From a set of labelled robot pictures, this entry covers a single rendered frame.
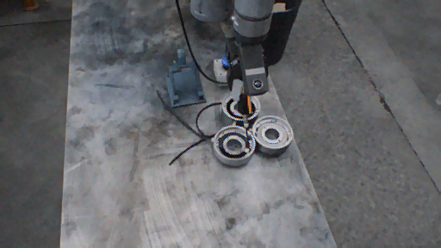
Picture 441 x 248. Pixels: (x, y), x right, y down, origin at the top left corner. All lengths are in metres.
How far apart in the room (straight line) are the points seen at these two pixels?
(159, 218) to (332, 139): 1.38
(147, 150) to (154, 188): 0.11
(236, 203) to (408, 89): 1.80
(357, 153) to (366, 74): 0.62
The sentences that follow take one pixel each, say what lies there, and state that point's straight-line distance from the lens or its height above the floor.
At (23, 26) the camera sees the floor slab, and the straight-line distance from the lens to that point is 2.85.
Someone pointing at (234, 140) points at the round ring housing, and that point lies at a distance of 0.99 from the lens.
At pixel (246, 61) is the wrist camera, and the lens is 0.79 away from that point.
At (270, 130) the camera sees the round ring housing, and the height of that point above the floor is 0.82.
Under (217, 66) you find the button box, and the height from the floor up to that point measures 0.85.
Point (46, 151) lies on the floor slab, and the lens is 2.08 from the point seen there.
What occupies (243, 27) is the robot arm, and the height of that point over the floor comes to 1.16.
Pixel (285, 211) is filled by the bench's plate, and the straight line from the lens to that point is 0.93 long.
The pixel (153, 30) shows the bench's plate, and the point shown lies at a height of 0.80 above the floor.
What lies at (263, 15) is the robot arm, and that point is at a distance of 0.75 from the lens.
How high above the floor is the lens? 1.63
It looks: 52 degrees down
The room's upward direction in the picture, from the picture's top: 4 degrees clockwise
